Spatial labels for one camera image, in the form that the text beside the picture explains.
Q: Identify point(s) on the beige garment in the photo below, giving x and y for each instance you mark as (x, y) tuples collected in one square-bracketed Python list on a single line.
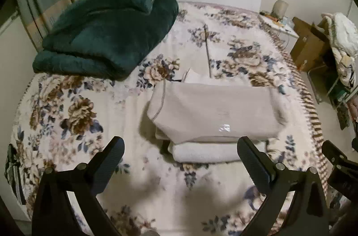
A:
[(202, 109)]

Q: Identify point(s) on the pile of light clothes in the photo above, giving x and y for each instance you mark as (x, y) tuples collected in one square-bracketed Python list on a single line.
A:
[(342, 36)]

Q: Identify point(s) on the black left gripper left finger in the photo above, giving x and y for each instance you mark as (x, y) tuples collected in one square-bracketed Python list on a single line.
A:
[(53, 213)]

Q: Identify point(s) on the dark green plush blanket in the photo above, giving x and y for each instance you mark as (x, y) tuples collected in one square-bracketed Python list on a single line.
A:
[(105, 38)]

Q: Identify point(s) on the black striped cloth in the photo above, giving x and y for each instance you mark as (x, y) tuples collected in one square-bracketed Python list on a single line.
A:
[(12, 173)]

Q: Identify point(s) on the white bedside table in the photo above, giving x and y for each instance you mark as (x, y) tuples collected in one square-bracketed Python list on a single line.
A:
[(286, 34)]

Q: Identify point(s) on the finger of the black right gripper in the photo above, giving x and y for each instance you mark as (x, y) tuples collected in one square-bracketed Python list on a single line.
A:
[(344, 173)]

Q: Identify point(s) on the brown cardboard box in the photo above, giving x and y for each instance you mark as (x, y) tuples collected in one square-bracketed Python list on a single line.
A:
[(310, 47)]

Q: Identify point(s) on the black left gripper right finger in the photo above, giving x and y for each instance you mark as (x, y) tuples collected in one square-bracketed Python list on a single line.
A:
[(307, 214)]

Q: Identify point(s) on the white folded garment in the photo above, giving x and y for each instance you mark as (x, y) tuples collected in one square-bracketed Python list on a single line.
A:
[(195, 152)]

